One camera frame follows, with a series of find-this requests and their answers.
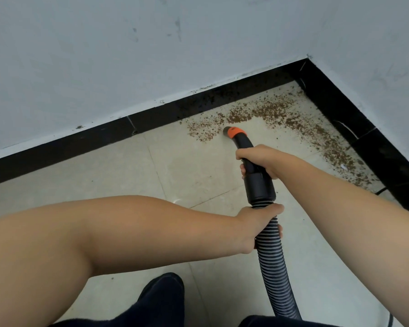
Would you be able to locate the person's left hand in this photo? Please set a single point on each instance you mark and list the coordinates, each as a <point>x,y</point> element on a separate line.
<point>255,224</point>

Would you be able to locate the person's right hand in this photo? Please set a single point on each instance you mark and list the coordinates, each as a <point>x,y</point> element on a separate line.
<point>269,160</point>

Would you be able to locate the brown dirt debris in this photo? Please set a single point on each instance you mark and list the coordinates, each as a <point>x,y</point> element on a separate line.
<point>293,122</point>

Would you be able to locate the person's right forearm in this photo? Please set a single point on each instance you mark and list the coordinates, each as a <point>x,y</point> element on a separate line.
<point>354,241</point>

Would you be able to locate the person's left forearm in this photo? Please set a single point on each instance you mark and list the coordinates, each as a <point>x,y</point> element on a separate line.
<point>105,245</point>

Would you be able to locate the person's dark right trouser leg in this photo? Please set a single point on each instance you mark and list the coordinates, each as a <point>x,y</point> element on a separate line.
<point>286,321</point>

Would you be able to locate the person's dark trouser leg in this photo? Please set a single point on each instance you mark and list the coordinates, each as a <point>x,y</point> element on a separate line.
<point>146,309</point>
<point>286,321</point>

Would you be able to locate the person's dark left trouser leg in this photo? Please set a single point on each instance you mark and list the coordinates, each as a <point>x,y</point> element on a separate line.
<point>146,309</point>

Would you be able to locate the black skirting board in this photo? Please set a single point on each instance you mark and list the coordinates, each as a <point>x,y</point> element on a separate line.
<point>88,139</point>

